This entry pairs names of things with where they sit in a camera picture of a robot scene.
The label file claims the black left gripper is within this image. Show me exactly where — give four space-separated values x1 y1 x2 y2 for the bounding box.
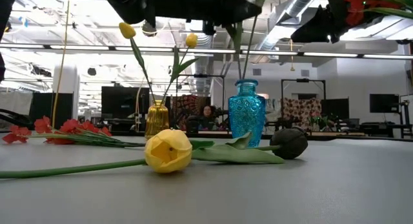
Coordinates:
143 0 263 36

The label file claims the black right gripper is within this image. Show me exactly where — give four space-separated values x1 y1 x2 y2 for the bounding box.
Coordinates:
290 0 351 43

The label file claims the black partition panel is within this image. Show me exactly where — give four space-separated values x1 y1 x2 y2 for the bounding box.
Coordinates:
28 93 74 131

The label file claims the person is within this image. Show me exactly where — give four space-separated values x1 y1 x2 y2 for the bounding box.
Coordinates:
193 104 223 131

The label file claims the ceiling light strip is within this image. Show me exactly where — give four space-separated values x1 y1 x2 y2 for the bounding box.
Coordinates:
0 43 413 60

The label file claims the amber glass vase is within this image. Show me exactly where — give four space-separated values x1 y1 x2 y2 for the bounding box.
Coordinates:
144 99 170 140

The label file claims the floral patterned cloth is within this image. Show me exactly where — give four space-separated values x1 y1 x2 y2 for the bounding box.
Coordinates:
283 97 323 121

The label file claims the blue glass vase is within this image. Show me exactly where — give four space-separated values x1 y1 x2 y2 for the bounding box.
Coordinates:
228 78 267 148

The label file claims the black desk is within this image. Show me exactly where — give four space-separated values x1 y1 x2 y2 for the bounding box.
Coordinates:
358 121 413 137

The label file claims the yellow hanging cable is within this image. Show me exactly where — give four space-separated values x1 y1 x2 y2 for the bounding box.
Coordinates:
51 0 72 130

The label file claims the black metal station frame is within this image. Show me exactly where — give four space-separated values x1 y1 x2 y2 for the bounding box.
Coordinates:
280 77 327 101
176 74 226 121

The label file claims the red patterned tapestry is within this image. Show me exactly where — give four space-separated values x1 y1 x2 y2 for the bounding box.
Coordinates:
170 94 211 121

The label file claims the red artificial flower bunch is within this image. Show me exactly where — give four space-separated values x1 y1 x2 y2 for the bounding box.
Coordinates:
1 116 148 148
343 0 413 27

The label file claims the silver ventilation duct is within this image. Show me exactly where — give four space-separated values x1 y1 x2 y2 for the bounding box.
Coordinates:
185 33 216 96

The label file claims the black monitor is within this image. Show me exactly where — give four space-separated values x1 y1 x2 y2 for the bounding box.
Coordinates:
369 94 400 114
101 85 151 120

